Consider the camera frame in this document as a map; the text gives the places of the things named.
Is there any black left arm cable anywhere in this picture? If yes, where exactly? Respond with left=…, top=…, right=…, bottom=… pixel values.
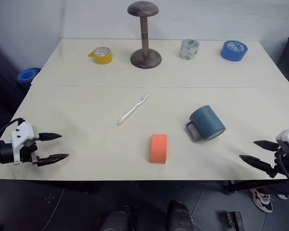
left=0, top=117, right=25, bottom=142

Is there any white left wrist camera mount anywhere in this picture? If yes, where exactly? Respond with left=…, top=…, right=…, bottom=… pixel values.
left=10, top=122, right=40, bottom=166

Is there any yellow tape roll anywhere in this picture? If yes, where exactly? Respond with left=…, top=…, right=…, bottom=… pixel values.
left=87, top=47, right=113, bottom=65

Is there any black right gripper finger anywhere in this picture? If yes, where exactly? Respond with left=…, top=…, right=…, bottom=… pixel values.
left=253, top=140, right=279, bottom=152
left=239, top=154, right=276, bottom=179

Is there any blue rolled mat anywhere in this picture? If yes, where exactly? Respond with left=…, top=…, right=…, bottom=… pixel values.
left=16, top=67, right=42, bottom=84

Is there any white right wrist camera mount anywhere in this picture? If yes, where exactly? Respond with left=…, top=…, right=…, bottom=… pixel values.
left=276, top=127, right=289, bottom=179

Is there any blue tape roll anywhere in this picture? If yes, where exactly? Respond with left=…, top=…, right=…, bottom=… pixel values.
left=220, top=40, right=248, bottom=62

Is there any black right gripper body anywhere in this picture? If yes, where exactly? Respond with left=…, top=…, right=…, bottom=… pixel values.
left=269, top=144, right=289, bottom=178

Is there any white toothbrush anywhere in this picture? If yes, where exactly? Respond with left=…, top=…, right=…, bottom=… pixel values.
left=118, top=93, right=151, bottom=126

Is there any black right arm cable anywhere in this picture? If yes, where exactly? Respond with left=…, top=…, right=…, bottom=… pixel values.
left=276, top=150, right=289, bottom=215

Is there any dark wooden hat stand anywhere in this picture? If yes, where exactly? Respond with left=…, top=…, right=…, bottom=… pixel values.
left=127, top=1, right=163, bottom=69

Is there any white and navy sneaker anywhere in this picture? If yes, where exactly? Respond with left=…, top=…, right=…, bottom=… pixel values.
left=250, top=188, right=273, bottom=213

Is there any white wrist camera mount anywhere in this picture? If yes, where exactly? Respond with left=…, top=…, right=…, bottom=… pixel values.
left=10, top=122, right=40, bottom=166
left=276, top=127, right=289, bottom=179

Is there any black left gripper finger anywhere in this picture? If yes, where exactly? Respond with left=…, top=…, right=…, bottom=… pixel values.
left=38, top=132, right=63, bottom=142
left=35, top=154, right=70, bottom=167

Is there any orange soap bar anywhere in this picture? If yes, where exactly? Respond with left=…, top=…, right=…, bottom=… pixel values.
left=149, top=134, right=169, bottom=165

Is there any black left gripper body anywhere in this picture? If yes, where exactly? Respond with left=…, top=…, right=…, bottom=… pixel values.
left=18, top=141, right=39, bottom=166

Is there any black box on floor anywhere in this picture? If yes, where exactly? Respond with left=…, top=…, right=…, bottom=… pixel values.
left=226, top=211, right=244, bottom=231

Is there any dark teal plastic mug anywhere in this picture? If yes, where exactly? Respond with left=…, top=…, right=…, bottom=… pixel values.
left=185, top=105, right=226, bottom=142

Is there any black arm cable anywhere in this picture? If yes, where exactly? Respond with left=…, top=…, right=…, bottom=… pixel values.
left=276, top=150, right=289, bottom=215
left=0, top=117, right=25, bottom=142

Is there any clear tape roll green print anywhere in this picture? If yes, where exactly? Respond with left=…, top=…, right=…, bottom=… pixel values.
left=178, top=39, right=200, bottom=61

